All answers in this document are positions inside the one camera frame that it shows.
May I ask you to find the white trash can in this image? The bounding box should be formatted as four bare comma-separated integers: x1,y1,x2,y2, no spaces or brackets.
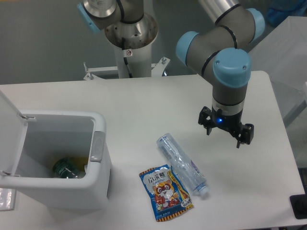
0,111,112,209

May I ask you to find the blue bag in background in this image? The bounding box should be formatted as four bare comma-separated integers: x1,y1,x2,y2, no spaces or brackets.
266,0,307,27

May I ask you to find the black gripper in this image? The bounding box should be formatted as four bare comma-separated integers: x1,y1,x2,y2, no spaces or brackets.
198,104,254,148

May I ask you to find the black device at edge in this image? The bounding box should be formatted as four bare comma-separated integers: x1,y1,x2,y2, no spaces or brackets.
290,194,307,219

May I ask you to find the clear crushed plastic bottle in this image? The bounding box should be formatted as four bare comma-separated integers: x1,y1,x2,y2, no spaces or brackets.
156,133,208,197

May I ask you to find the blue snack packet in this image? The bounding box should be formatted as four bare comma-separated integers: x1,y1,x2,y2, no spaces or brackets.
139,164,194,222

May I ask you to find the translucent plastic box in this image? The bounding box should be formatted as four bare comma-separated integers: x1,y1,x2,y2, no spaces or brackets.
249,16,307,127

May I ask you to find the white trash can lid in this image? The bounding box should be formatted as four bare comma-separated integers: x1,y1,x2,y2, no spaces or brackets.
0,92,36,176

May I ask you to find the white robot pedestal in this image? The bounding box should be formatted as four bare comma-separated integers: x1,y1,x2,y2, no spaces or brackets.
83,13,170,81

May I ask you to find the black pedestal cable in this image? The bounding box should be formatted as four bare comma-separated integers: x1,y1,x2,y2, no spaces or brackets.
121,37,133,79

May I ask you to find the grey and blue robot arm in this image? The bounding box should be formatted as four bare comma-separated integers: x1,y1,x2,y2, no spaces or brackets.
77,0,265,145

